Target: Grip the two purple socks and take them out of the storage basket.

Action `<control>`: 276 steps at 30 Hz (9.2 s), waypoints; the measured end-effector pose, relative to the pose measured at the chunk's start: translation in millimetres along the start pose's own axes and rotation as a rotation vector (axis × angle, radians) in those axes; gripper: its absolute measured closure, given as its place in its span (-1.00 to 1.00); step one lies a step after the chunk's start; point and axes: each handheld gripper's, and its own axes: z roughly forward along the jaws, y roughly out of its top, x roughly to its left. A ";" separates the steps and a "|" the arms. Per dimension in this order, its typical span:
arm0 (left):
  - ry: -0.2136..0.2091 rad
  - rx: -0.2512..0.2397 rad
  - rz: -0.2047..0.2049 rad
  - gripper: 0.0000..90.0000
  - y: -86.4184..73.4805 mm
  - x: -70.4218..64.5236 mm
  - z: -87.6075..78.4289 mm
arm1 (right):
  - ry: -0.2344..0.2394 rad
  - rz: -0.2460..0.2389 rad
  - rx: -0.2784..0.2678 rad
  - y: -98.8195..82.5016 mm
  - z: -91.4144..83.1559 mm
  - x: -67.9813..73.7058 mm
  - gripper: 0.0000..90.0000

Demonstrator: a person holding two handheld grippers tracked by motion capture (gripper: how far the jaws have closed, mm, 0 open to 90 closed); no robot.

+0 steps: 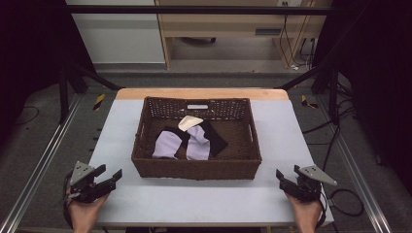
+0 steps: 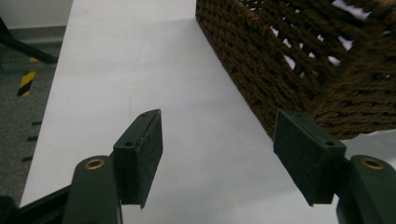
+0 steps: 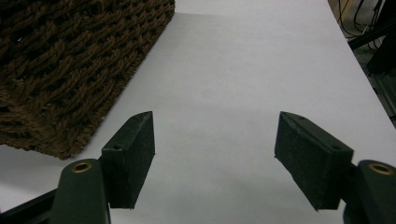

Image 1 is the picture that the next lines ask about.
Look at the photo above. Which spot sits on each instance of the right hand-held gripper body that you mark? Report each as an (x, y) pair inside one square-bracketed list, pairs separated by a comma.
[(306, 189)]

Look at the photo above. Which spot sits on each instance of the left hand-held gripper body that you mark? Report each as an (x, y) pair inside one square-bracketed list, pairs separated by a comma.
[(85, 189)]

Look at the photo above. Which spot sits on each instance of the lavender sock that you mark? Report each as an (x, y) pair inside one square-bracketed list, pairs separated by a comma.
[(198, 145), (166, 145)]

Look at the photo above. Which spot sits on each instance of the brown wicker basket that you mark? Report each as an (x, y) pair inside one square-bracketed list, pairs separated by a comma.
[(197, 170)]

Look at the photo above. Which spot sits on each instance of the cream sock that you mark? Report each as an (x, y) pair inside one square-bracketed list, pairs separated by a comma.
[(189, 122)]

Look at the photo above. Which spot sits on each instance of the person's right hand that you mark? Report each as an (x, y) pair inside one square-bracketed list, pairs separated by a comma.
[(307, 215)]

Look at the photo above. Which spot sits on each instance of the person's left hand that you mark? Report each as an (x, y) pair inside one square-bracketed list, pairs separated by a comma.
[(83, 216)]

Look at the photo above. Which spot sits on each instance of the black yellow tape marker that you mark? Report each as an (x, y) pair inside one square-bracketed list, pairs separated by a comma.
[(99, 101), (306, 102)]

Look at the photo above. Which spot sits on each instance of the black metal stand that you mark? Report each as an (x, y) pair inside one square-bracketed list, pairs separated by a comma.
[(333, 93), (64, 97)]

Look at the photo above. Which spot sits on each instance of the pale grey table cover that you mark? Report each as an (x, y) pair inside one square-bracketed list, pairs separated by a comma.
[(194, 200)]

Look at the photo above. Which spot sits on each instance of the black curtain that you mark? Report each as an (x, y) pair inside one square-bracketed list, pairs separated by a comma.
[(379, 81), (29, 48)]

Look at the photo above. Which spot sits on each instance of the white cabinet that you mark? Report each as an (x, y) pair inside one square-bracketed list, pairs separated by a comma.
[(120, 39)]

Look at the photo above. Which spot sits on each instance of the wooden desk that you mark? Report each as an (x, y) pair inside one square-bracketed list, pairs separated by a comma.
[(226, 24)]

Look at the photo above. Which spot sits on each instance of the aluminium floor rail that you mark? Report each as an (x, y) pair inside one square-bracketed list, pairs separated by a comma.
[(42, 155), (359, 174)]

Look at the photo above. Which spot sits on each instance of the black horizontal frame bar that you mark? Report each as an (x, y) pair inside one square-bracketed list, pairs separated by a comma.
[(194, 9)]

